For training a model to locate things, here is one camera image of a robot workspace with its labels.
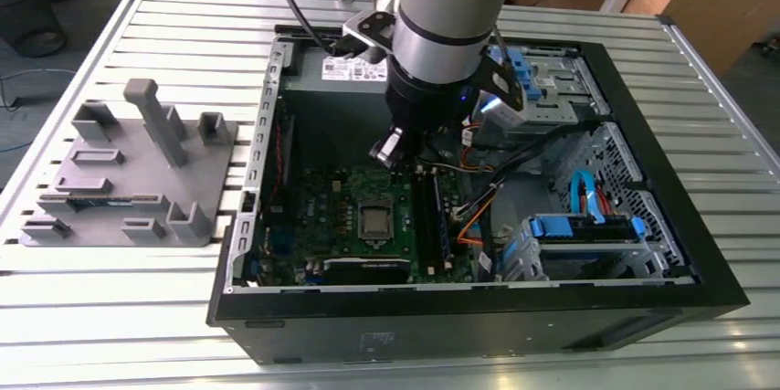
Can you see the silver CPU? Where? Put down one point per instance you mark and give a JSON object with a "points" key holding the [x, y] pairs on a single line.
{"points": [[376, 221]]}

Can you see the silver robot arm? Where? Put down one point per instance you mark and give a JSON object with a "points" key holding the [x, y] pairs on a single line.
{"points": [[444, 11]]}

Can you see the CPU socket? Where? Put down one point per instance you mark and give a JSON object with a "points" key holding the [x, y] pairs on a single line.
{"points": [[368, 205]]}

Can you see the empty blue disk carrier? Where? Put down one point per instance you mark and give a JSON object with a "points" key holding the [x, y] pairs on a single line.
{"points": [[530, 88]]}

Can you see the grey power supply unit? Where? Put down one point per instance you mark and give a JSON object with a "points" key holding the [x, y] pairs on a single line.
{"points": [[342, 68]]}

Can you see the tall grey disk bay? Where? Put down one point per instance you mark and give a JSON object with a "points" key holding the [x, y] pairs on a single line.
{"points": [[548, 111]]}

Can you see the black RAM slot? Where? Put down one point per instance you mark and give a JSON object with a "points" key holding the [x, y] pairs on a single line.
{"points": [[424, 218], [432, 218], [415, 218]]}

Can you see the green Dell motherboard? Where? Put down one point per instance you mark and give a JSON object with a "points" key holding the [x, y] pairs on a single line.
{"points": [[330, 207]]}

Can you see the blue carrier with disk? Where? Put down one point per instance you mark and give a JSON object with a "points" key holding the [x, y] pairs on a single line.
{"points": [[551, 228]]}

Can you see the black graphics card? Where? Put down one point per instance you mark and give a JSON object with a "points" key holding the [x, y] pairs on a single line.
{"points": [[366, 271]]}

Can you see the blue port block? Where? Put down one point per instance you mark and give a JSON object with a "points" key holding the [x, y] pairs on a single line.
{"points": [[282, 241]]}

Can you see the low grey disk bay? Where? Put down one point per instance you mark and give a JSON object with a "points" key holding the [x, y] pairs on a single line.
{"points": [[598, 248]]}

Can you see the grey parts rack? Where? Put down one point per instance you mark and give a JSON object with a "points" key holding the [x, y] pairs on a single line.
{"points": [[152, 180]]}

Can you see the black PC case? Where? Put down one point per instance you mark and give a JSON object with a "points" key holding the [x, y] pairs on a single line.
{"points": [[463, 330]]}

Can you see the brown wooden cabinet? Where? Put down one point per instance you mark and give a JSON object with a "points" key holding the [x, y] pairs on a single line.
{"points": [[719, 6]]}

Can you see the RAM stick with gold edge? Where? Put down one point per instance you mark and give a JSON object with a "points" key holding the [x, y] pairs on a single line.
{"points": [[98, 202]]}

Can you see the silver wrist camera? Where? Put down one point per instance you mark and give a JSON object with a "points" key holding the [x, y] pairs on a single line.
{"points": [[504, 112]]}

